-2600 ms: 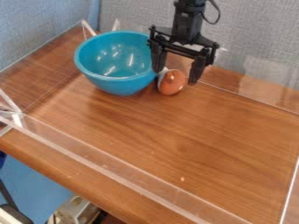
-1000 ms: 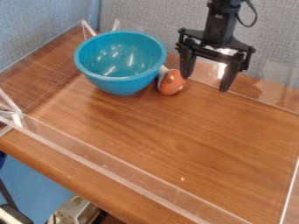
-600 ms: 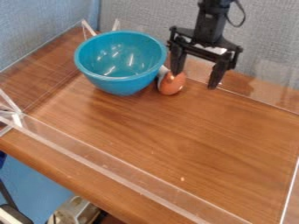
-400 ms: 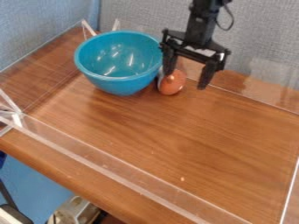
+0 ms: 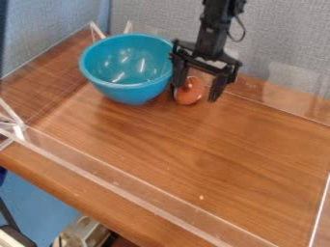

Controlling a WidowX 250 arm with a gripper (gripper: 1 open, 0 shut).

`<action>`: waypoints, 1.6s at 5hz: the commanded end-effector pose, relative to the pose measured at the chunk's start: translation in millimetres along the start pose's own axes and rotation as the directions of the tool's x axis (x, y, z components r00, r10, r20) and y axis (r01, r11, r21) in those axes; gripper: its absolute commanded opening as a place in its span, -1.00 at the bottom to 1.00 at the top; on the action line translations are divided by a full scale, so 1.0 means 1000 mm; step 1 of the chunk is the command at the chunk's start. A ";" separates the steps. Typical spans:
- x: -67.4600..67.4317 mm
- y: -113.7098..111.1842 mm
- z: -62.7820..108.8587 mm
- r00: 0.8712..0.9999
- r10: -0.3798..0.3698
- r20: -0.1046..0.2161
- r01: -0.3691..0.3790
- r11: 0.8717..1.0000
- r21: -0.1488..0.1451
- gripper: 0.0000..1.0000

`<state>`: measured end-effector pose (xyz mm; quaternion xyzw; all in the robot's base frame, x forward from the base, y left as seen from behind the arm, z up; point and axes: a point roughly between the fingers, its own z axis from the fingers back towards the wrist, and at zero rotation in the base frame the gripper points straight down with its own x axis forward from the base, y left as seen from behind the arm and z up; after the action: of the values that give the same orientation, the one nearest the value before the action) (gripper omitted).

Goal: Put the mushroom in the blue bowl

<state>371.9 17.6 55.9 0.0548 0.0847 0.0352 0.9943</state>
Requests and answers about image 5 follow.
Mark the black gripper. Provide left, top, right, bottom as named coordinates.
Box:
left=168, top=39, right=241, bottom=102

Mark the blue plastic bowl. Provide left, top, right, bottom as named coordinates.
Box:
left=78, top=33, right=172, bottom=105

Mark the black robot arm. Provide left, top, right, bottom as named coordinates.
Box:
left=168, top=0, right=245, bottom=102

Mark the white power strip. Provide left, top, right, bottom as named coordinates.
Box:
left=52, top=215, right=111, bottom=247

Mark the black chair leg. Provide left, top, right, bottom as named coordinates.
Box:
left=0, top=198, right=37, bottom=247

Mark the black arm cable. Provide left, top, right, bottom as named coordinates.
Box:
left=225, top=13, right=247, bottom=43

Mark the clear acrylic barrier wall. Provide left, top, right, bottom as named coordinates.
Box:
left=0, top=30, right=330, bottom=247

